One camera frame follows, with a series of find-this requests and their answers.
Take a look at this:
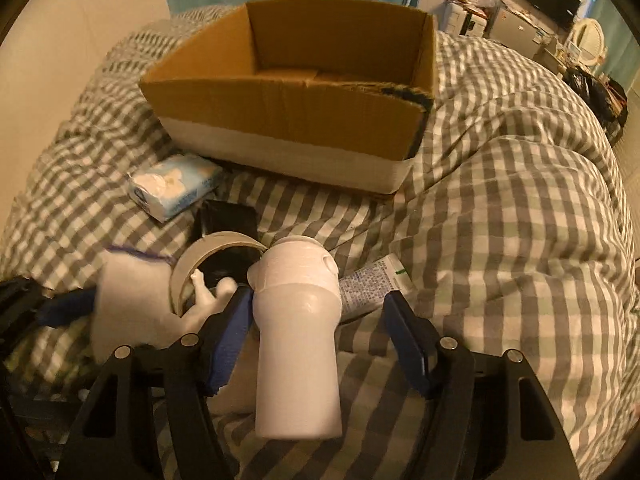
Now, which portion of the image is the white sock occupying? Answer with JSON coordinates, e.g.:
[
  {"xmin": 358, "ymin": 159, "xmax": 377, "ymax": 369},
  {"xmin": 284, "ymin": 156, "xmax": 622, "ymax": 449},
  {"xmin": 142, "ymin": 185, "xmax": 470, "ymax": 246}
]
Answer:
[{"xmin": 90, "ymin": 248, "xmax": 182, "ymax": 364}]

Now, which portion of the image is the tape roll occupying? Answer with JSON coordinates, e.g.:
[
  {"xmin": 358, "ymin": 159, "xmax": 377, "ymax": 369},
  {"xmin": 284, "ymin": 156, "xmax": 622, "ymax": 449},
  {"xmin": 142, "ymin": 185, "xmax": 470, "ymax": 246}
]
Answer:
[{"xmin": 168, "ymin": 231, "xmax": 269, "ymax": 317}]

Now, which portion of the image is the white printed tube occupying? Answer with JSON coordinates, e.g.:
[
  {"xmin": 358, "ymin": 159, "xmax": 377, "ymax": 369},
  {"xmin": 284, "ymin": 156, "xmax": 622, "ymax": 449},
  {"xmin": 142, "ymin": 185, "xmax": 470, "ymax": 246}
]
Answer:
[{"xmin": 340, "ymin": 255, "xmax": 418, "ymax": 323}]

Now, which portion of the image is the white plastic bottle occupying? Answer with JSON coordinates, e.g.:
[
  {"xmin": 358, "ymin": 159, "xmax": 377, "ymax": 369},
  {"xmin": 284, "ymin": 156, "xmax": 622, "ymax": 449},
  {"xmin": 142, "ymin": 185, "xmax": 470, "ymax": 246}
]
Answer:
[{"xmin": 247, "ymin": 235, "xmax": 343, "ymax": 440}]

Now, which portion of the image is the tissue pack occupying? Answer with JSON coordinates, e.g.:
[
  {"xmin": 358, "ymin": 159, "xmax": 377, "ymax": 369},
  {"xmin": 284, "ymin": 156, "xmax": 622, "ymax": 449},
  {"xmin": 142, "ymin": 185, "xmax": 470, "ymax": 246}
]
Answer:
[{"xmin": 128, "ymin": 154, "xmax": 224, "ymax": 223}]

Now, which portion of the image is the black wallet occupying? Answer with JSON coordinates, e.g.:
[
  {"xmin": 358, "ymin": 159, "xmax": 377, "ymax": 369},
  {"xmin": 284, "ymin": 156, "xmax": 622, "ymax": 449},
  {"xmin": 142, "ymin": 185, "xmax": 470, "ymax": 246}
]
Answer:
[{"xmin": 198, "ymin": 200, "xmax": 257, "ymax": 238}]

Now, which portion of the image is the white plush toy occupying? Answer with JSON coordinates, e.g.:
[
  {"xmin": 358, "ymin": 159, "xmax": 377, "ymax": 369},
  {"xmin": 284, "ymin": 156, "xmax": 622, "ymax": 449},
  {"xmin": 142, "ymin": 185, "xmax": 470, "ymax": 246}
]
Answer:
[{"xmin": 182, "ymin": 269, "xmax": 238, "ymax": 333}]

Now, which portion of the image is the grey checkered duvet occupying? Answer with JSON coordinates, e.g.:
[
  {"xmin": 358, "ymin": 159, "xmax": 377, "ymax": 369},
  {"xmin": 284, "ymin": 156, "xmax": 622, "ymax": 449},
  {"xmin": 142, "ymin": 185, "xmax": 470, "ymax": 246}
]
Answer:
[{"xmin": 1, "ymin": 6, "xmax": 639, "ymax": 479}]

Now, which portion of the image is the black bag pile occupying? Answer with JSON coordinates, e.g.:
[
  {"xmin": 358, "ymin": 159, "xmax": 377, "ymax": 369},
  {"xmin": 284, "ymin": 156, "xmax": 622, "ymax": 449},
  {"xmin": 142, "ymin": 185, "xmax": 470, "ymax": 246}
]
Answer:
[{"xmin": 562, "ymin": 66, "xmax": 628, "ymax": 146}]

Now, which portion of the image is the cardboard box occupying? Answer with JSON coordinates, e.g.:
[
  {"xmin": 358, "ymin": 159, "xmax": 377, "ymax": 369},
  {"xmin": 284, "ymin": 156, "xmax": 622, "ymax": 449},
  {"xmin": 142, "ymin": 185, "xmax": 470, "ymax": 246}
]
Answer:
[{"xmin": 139, "ymin": 0, "xmax": 437, "ymax": 195}]

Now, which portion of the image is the teal curtain right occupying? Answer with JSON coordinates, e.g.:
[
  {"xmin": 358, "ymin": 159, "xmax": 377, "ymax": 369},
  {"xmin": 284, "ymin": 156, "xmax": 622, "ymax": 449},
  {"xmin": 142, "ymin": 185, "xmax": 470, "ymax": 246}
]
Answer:
[{"xmin": 589, "ymin": 0, "xmax": 639, "ymax": 90}]

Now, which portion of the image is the silver mini fridge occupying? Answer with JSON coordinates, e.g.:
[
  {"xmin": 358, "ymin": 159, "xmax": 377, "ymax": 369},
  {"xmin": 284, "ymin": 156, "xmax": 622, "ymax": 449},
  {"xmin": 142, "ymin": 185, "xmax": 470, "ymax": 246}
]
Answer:
[{"xmin": 486, "ymin": 6, "xmax": 544, "ymax": 58}]

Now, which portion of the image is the white oval mirror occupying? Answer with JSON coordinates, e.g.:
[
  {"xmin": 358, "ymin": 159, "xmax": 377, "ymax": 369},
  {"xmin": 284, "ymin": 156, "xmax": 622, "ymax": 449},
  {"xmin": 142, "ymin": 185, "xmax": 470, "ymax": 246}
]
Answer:
[{"xmin": 570, "ymin": 18, "xmax": 606, "ymax": 67}]

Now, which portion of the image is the white suitcase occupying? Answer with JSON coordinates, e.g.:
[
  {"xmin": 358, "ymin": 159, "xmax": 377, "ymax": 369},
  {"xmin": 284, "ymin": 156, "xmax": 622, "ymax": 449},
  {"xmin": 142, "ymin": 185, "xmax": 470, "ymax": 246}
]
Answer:
[{"xmin": 439, "ymin": 0, "xmax": 488, "ymax": 37}]

